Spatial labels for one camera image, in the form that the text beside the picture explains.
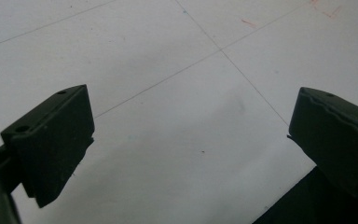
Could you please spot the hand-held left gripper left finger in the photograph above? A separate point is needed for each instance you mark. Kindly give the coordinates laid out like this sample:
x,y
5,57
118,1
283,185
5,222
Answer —
x,y
51,143

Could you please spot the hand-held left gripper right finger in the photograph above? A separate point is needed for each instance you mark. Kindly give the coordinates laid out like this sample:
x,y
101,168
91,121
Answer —
x,y
335,137

